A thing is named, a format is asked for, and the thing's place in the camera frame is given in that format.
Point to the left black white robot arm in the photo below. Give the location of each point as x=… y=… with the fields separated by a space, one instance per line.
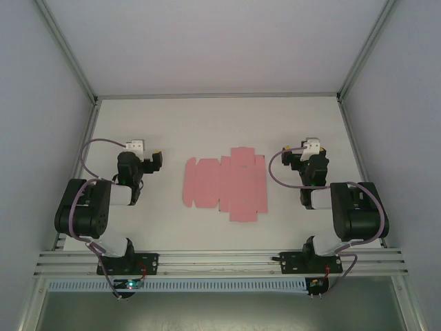
x=86 y=213

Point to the aluminium frame leg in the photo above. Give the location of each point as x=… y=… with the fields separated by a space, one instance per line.
x=29 y=303
x=410 y=303

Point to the black rail clamp lever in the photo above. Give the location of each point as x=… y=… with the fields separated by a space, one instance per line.
x=275 y=258

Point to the small green circuit board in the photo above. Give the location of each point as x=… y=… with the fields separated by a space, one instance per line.
x=315 y=284

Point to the right arm's black base plate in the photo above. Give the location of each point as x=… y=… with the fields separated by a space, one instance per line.
x=293 y=263

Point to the pink paper box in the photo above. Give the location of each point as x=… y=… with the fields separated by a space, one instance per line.
x=206 y=182

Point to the circuit board with green light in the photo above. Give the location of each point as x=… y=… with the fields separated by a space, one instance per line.
x=130 y=285

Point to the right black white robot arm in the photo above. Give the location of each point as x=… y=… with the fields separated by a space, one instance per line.
x=358 y=213

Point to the long aluminium frame bar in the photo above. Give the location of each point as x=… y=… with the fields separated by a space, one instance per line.
x=217 y=95

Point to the left arm's black base plate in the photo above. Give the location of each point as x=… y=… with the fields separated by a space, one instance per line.
x=148 y=263

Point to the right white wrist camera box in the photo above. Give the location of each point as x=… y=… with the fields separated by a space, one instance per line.
x=311 y=146

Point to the aluminium mounting rail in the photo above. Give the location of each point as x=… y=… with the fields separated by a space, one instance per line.
x=220 y=263

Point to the aluminium side frame bar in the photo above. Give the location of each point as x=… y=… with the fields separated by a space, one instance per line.
x=360 y=165
x=81 y=165

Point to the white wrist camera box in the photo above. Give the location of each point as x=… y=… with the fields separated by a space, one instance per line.
x=135 y=146
x=311 y=146

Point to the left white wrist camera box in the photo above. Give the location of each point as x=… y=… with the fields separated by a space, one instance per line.
x=135 y=146

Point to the black round mount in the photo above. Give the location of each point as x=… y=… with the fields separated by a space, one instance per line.
x=324 y=290
x=125 y=295

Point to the aluminium frame post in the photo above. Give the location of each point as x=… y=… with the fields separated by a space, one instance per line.
x=367 y=45
x=65 y=48

